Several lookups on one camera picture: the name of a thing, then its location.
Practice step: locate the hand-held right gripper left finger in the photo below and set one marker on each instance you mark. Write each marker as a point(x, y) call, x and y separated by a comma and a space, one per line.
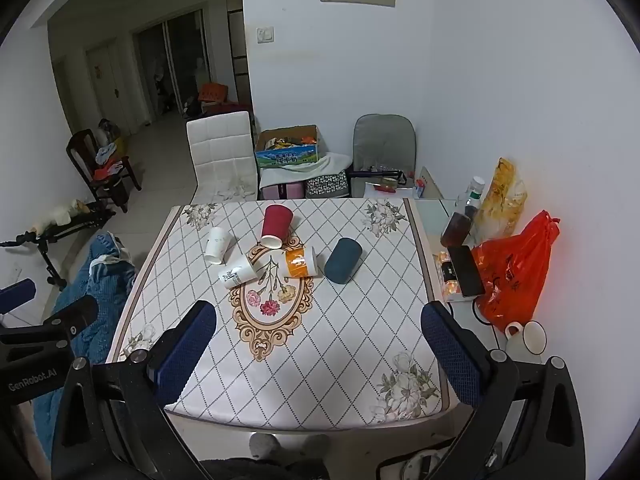
point(186, 349)

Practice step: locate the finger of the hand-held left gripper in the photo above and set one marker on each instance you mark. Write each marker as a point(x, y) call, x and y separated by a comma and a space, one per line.
point(75, 315)
point(17, 295)

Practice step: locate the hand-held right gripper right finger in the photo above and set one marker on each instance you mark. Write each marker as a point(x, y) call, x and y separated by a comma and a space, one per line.
point(452, 355)

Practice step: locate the white printed paper cup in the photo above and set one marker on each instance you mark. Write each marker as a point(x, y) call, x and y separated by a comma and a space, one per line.
point(237, 273)

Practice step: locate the plain white paper cup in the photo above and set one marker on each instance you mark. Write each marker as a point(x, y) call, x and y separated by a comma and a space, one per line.
point(216, 244)

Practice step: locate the orange and white paper cup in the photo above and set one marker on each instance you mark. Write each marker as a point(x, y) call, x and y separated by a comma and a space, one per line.
point(300, 262)

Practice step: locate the dark teal cup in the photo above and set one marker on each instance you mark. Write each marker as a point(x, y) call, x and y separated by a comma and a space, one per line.
point(342, 260)

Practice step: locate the red paper cup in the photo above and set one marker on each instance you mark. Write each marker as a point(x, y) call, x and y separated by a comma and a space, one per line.
point(276, 227)

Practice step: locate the blue blanket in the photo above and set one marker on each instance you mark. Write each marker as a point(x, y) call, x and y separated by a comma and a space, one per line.
point(100, 285)

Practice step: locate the black folding stand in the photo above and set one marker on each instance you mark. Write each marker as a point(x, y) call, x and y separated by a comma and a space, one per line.
point(55, 232)

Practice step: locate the white mug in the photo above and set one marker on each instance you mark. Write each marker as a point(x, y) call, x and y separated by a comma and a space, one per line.
point(525, 337)

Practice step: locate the black box on packet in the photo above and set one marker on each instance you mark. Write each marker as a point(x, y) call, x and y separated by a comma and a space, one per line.
point(445, 280)

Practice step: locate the black flat box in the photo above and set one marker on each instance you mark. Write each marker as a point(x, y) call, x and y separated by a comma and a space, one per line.
point(466, 271)

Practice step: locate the cream plush toy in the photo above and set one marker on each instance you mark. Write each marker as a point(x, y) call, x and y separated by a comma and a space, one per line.
point(57, 212)

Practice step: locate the orange plastic bag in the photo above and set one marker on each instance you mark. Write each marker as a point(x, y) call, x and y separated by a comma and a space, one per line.
point(520, 275)

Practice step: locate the floral diamond pattern tablecloth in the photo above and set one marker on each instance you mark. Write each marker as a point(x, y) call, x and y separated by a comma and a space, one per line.
point(330, 340)

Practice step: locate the brown liquid bottle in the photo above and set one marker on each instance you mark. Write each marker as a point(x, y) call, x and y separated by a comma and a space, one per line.
point(456, 230)

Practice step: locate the dark wooden chair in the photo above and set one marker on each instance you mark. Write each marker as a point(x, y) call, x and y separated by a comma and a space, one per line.
point(82, 152)

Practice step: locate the clothes pile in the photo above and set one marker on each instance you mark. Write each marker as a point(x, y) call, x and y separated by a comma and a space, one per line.
point(107, 160)

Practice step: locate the white capped bottle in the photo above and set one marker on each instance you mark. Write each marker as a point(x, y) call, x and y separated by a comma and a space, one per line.
point(475, 192)

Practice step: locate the yellow plastic bag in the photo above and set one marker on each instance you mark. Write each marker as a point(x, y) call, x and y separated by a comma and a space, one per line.
point(500, 195)

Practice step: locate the cardboard sheet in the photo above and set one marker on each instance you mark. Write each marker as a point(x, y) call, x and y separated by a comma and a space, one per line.
point(429, 185)

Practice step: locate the pink box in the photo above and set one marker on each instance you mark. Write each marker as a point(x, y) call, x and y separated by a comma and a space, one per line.
point(282, 191)

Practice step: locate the black umbrella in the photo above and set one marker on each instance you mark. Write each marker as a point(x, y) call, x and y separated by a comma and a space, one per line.
point(375, 174)

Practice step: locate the white cloth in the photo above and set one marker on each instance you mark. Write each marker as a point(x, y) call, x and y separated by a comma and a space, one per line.
point(280, 175)

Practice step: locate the white padded chair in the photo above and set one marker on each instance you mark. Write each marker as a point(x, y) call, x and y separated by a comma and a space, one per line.
point(220, 152)

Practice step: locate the patterned black and white bag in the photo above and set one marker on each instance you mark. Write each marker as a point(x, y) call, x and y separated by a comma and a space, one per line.
point(326, 185)

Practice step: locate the cardboard box of snacks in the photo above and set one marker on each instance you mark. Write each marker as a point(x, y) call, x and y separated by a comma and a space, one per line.
point(290, 152)

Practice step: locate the grey cushioned chair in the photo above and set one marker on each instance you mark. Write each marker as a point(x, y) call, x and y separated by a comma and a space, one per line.
point(382, 142)

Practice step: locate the orange chair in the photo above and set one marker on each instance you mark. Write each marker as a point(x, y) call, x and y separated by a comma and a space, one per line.
point(212, 94)

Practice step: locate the white light switch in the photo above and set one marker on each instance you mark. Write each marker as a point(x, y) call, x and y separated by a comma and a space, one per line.
point(265, 35)

